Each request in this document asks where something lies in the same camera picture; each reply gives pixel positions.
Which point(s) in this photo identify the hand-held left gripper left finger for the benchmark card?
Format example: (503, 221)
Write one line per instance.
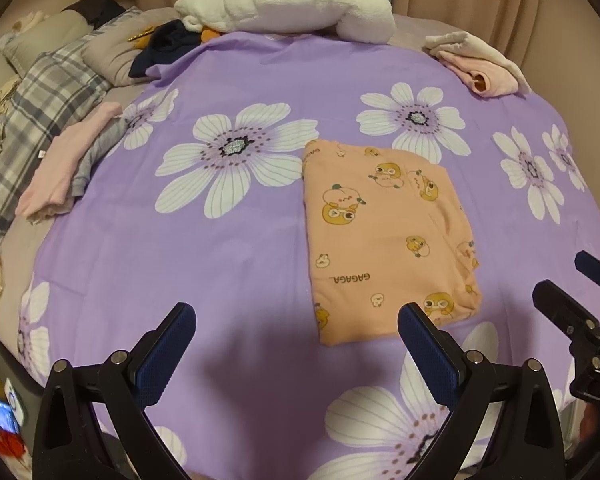
(167, 355)

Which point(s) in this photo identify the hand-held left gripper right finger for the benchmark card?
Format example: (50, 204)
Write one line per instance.
(427, 355)

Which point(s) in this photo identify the orange cartoon print shirt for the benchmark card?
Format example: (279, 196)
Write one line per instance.
(380, 240)

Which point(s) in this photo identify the pink and grey folded clothes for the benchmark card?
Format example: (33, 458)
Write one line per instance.
(65, 160)

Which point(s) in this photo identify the purple floral blanket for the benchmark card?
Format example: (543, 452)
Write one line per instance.
(205, 260)

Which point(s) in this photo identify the phone with lit screen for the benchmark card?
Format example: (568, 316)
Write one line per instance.
(0, 410)

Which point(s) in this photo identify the grey cloth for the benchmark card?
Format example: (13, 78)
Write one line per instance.
(97, 155)

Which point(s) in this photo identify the pink folded garment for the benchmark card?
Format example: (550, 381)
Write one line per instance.
(490, 77)

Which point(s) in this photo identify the cream folded cloth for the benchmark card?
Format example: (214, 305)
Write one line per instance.
(465, 42)

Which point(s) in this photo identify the grey plaid quilt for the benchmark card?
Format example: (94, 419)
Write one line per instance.
(45, 95)

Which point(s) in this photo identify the dark navy cloth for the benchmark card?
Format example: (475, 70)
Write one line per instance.
(170, 47)

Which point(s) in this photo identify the small orange item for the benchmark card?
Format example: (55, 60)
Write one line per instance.
(209, 35)

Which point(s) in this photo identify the olive grey pillow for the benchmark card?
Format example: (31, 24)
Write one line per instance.
(40, 40)

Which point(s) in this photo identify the dark brown cushion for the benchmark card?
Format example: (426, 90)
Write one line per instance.
(95, 10)

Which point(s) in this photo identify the plush toy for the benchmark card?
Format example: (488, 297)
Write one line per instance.
(15, 27)

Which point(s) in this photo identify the white fluffy blanket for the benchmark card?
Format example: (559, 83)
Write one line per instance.
(280, 0)

